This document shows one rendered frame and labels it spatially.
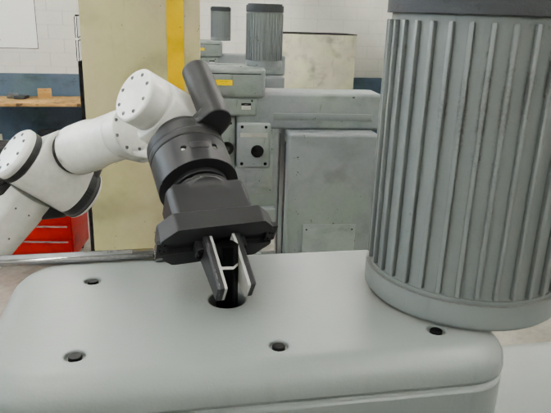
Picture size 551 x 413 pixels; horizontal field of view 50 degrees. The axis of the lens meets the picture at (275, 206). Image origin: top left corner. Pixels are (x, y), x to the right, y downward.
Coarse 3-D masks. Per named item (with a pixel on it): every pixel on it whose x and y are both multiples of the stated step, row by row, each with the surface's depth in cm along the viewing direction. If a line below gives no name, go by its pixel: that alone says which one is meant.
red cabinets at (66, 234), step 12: (0, 144) 514; (84, 216) 546; (36, 228) 504; (48, 228) 504; (60, 228) 505; (72, 228) 507; (84, 228) 546; (24, 240) 507; (36, 240) 507; (48, 240) 508; (60, 240) 508; (72, 240) 510; (84, 240) 547; (24, 252) 510; (36, 252) 511; (48, 252) 511
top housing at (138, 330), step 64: (256, 256) 70; (320, 256) 70; (0, 320) 55; (64, 320) 54; (128, 320) 55; (192, 320) 55; (256, 320) 55; (320, 320) 56; (384, 320) 56; (0, 384) 46; (64, 384) 46; (128, 384) 46; (192, 384) 47; (256, 384) 48; (320, 384) 49; (384, 384) 50; (448, 384) 51
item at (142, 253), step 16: (0, 256) 66; (16, 256) 66; (32, 256) 66; (48, 256) 66; (64, 256) 66; (80, 256) 66; (96, 256) 67; (112, 256) 67; (128, 256) 67; (144, 256) 68
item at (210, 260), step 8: (208, 240) 58; (200, 248) 58; (208, 248) 57; (200, 256) 59; (208, 256) 57; (216, 256) 57; (208, 264) 57; (216, 264) 57; (208, 272) 57; (216, 272) 56; (208, 280) 58; (216, 280) 56; (224, 280) 56; (216, 288) 55; (224, 288) 55; (216, 296) 56; (224, 296) 56
